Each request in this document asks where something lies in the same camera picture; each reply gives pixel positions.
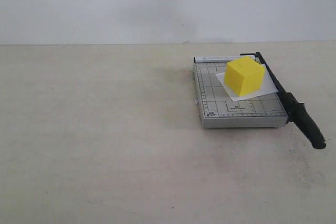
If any white paper sheet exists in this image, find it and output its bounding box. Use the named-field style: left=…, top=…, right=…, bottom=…
left=216, top=64, right=278, bottom=101

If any black cutter blade arm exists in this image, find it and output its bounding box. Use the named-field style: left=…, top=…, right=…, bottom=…
left=240, top=52, right=326, bottom=150

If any grey paper cutter base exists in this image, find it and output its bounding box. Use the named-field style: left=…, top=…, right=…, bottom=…
left=193, top=56, right=288, bottom=129

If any yellow cube block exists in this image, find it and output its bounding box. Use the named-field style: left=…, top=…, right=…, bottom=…
left=224, top=56, right=265, bottom=97

